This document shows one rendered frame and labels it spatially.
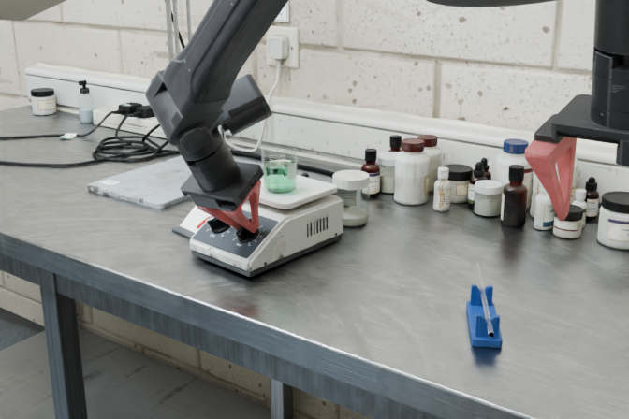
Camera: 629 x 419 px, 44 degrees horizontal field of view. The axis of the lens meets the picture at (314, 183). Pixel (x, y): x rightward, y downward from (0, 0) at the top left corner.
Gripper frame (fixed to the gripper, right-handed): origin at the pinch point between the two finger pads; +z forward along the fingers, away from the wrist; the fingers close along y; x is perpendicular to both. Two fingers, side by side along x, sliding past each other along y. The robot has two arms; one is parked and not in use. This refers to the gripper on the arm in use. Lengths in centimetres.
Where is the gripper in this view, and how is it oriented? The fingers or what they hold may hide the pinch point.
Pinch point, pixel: (246, 223)
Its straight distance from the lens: 110.2
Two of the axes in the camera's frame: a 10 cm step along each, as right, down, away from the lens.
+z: 3.4, 7.2, 6.1
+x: -4.8, 6.9, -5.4
